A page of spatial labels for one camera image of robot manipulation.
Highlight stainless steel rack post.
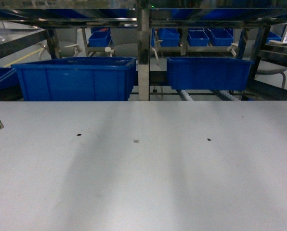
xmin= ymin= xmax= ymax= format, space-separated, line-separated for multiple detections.
xmin=137 ymin=8 xmax=150 ymax=101

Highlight blue bin behind table right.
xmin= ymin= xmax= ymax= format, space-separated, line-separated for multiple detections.
xmin=167 ymin=57 xmax=253 ymax=90

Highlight blue bin behind table left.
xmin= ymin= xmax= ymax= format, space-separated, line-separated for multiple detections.
xmin=12 ymin=57 xmax=136 ymax=101

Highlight blue bin behind table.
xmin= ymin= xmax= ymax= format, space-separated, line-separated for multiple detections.
xmin=167 ymin=57 xmax=253 ymax=90
xmin=12 ymin=57 xmax=136 ymax=101

